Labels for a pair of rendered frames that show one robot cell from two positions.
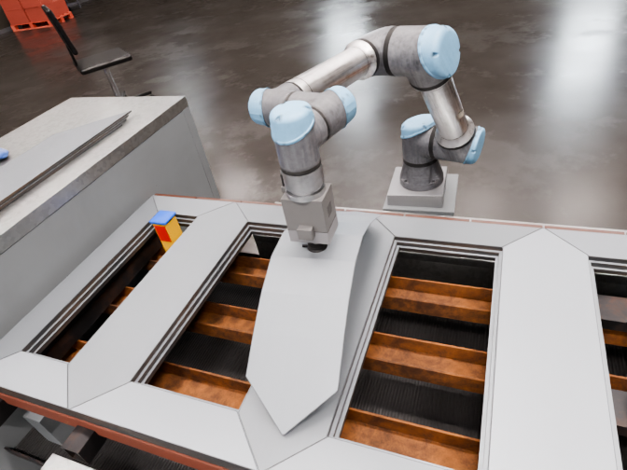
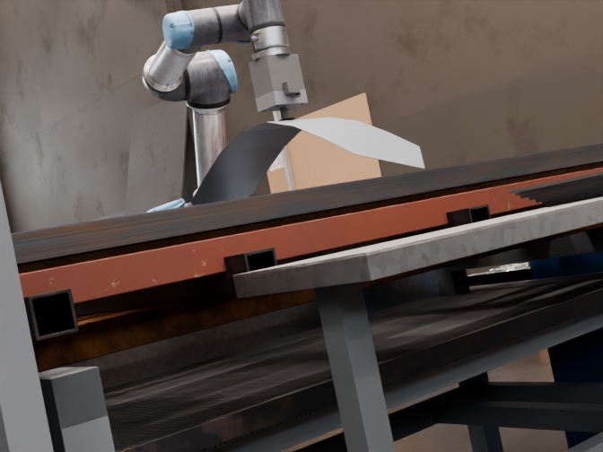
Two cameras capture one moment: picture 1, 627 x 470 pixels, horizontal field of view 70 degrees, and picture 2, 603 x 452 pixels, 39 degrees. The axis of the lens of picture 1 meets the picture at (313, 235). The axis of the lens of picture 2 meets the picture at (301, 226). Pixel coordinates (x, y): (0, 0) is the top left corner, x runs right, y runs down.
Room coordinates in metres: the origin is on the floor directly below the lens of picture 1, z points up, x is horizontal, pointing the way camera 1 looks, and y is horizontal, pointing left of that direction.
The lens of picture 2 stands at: (-0.01, 1.59, 0.77)
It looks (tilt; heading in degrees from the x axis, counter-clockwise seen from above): 1 degrees up; 295
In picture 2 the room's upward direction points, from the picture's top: 12 degrees counter-clockwise
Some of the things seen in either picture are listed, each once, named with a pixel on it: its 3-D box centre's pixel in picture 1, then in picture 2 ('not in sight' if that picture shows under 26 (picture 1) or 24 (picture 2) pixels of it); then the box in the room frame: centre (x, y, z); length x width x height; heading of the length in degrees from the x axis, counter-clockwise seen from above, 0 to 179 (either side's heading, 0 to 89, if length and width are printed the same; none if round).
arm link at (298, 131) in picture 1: (296, 136); (261, 5); (0.72, 0.00, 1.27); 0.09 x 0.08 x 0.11; 136
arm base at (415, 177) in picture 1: (421, 167); not in sight; (1.32, -0.41, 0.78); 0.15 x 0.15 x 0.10
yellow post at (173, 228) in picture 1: (174, 243); not in sight; (1.17, 0.44, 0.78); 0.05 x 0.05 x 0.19; 63
